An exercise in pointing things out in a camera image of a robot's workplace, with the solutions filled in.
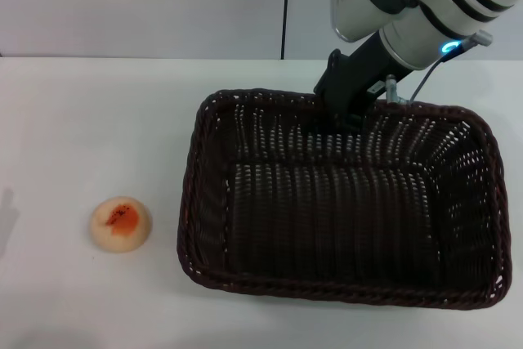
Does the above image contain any round bun with orange filling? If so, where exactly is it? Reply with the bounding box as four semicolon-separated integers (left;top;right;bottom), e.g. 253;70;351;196
89;196;153;253

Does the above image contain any grey gripper cable with plugs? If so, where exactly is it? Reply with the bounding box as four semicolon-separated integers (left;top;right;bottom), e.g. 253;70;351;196
383;29;494;105

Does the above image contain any black vertical wall strip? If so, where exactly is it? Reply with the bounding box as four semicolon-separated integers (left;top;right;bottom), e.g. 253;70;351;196
280;0;292;60

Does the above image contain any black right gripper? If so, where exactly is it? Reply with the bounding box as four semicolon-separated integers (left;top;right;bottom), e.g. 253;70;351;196
313;32;412;135

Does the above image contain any dark brown woven basket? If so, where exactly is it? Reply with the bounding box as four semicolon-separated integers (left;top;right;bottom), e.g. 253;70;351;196
176;87;514;310

